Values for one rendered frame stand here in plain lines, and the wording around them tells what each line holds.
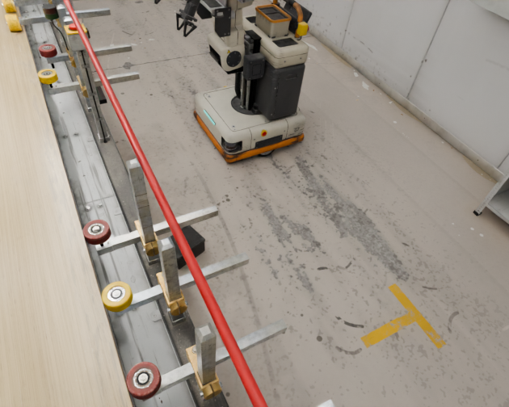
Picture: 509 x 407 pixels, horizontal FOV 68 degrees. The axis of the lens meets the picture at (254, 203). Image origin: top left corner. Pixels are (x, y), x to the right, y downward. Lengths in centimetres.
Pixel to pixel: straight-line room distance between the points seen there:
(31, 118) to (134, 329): 96
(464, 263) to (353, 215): 73
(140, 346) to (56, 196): 57
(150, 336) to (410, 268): 165
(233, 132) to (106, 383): 192
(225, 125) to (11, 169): 151
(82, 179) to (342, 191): 171
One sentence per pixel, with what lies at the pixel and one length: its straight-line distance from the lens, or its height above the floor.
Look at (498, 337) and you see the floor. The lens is 254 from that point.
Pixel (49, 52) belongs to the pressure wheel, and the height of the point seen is 90.
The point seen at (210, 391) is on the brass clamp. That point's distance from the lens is 110.
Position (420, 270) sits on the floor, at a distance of 254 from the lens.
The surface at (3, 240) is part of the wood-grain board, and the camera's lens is 138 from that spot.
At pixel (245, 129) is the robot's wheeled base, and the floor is 28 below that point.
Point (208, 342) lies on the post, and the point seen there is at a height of 109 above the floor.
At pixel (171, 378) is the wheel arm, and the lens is 112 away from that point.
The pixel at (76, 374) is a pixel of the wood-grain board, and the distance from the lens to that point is 109.
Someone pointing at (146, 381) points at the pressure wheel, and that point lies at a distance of 105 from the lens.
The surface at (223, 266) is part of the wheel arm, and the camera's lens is 124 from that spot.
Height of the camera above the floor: 189
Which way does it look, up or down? 48 degrees down
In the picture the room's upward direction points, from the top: 7 degrees clockwise
